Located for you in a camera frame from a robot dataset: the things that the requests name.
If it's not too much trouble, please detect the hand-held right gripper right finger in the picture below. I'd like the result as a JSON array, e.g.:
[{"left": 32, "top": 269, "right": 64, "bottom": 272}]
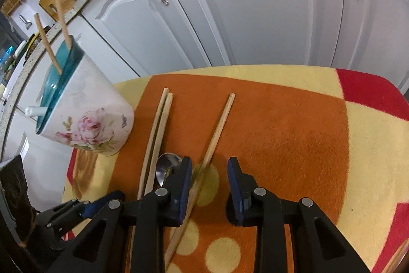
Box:
[{"left": 225, "top": 157, "right": 371, "bottom": 273}]

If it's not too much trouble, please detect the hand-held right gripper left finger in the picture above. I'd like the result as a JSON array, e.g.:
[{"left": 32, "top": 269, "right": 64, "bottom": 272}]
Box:
[{"left": 62, "top": 156, "right": 194, "bottom": 273}]

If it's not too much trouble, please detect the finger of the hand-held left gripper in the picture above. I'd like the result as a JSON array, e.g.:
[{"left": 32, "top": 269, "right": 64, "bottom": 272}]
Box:
[{"left": 38, "top": 191, "right": 126, "bottom": 230}]

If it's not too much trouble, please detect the metal spoon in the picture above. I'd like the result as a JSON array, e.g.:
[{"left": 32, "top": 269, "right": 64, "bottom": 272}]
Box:
[{"left": 155, "top": 152, "right": 183, "bottom": 189}]

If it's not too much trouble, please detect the floral white utensil holder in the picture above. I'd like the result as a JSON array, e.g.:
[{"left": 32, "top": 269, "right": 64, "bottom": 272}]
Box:
[{"left": 25, "top": 35, "right": 135, "bottom": 157}]

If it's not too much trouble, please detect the yellow red orange printed blanket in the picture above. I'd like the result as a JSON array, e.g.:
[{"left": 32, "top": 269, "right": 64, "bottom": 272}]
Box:
[{"left": 61, "top": 64, "right": 409, "bottom": 273}]

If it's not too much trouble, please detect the kitchen window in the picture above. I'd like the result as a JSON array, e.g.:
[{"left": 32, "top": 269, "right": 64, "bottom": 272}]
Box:
[{"left": 0, "top": 14, "right": 20, "bottom": 85}]

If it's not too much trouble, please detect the yellow black casserole pot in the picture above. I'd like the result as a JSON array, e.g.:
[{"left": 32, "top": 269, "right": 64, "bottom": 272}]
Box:
[{"left": 24, "top": 25, "right": 53, "bottom": 58}]

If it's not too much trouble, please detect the metal peeler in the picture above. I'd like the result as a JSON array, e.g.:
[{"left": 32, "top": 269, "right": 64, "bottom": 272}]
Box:
[{"left": 19, "top": 15, "right": 34, "bottom": 30}]

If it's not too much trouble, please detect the wooden wall rack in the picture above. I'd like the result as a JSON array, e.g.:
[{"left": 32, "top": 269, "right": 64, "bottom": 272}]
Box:
[{"left": 1, "top": 0, "right": 20, "bottom": 16}]

